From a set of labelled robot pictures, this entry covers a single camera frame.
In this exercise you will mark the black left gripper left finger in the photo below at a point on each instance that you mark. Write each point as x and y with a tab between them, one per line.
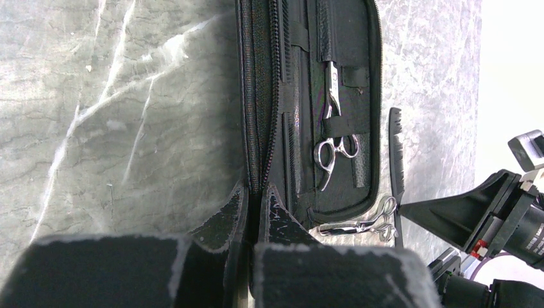
199	269

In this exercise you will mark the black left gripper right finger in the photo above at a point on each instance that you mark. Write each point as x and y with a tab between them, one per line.
292	269

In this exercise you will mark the black hair comb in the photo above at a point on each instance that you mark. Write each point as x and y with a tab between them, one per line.
396	167

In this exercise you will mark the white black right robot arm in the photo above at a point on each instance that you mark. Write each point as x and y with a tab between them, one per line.
457	291

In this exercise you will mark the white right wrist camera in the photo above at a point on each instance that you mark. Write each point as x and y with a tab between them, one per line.
527	149

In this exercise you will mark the black zippered tool case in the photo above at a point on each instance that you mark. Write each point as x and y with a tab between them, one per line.
284	47

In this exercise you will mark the silver thinning scissors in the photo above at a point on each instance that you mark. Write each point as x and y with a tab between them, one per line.
379	223

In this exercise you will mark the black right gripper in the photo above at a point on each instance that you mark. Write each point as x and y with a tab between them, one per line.
505	213

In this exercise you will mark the silver hair cutting scissors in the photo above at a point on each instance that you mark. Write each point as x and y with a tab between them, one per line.
337	135

